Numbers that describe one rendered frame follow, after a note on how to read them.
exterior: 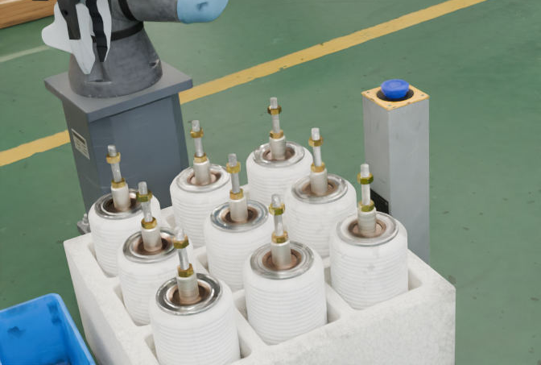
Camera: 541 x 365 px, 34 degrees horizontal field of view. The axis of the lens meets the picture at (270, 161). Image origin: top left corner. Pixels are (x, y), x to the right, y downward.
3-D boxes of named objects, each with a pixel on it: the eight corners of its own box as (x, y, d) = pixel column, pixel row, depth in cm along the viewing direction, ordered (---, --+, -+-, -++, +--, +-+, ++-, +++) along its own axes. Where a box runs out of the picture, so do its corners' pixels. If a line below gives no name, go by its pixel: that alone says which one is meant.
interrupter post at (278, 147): (282, 162, 126) (280, 141, 124) (267, 159, 127) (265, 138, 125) (290, 154, 128) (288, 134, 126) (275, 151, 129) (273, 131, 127)
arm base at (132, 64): (55, 78, 147) (43, 22, 143) (137, 53, 154) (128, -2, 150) (92, 106, 136) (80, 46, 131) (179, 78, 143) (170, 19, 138)
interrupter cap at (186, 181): (233, 190, 120) (233, 185, 120) (178, 198, 119) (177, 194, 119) (227, 164, 127) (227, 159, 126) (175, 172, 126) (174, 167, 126)
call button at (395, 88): (375, 96, 128) (375, 83, 127) (398, 89, 130) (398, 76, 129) (391, 105, 125) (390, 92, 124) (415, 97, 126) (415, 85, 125)
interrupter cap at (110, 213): (90, 201, 121) (89, 196, 121) (144, 187, 123) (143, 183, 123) (101, 227, 115) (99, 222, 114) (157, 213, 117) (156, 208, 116)
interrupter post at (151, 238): (140, 247, 110) (136, 225, 108) (157, 240, 111) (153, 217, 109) (150, 255, 108) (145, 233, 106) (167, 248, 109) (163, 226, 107)
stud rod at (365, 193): (362, 221, 107) (359, 167, 104) (363, 217, 108) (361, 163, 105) (370, 221, 107) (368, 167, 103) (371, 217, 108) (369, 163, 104)
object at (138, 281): (125, 357, 119) (101, 245, 110) (185, 326, 124) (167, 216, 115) (160, 395, 112) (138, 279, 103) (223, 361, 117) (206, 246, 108)
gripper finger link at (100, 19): (80, 48, 114) (60, -18, 109) (121, 50, 113) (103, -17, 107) (68, 60, 112) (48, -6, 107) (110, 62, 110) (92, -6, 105)
